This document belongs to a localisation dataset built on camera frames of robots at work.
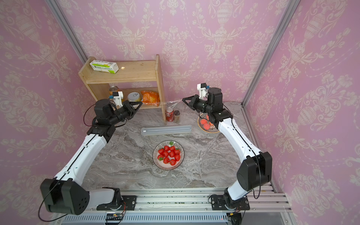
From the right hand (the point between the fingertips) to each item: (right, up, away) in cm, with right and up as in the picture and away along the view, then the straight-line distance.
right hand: (182, 99), depth 73 cm
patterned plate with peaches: (+22, -19, +29) cm, 41 cm away
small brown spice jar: (-5, -10, +39) cm, 41 cm away
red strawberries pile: (-9, -34, +16) cm, 38 cm away
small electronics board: (-36, -61, -1) cm, 71 cm away
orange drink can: (-42, +8, +11) cm, 45 cm away
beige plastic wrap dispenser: (-25, -20, +33) cm, 46 cm away
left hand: (-20, -2, -1) cm, 21 cm away
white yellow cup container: (-31, +3, +15) cm, 35 cm away
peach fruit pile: (+18, -15, +29) cm, 38 cm away
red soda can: (-9, -7, +29) cm, 31 cm away
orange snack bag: (-21, +3, +15) cm, 26 cm away
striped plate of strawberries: (-14, -39, +13) cm, 43 cm away
